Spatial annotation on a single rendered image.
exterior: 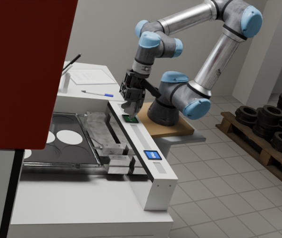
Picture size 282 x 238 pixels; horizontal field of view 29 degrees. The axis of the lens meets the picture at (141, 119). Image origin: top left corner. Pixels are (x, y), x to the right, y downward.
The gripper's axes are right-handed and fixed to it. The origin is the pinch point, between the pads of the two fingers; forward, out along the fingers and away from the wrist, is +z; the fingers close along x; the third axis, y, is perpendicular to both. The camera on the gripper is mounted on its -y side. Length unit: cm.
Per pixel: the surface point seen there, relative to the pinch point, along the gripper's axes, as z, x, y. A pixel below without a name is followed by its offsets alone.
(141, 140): 1.8, 15.0, 1.2
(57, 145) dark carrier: 7.4, 12.1, 32.5
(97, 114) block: 6.7, -12.1, 9.8
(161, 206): 13.6, 40.0, -1.2
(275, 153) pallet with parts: 84, -110, -182
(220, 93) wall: 95, -230, -200
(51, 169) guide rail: 13.3, 19.0, 35.0
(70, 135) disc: 7.4, 5.0, 25.5
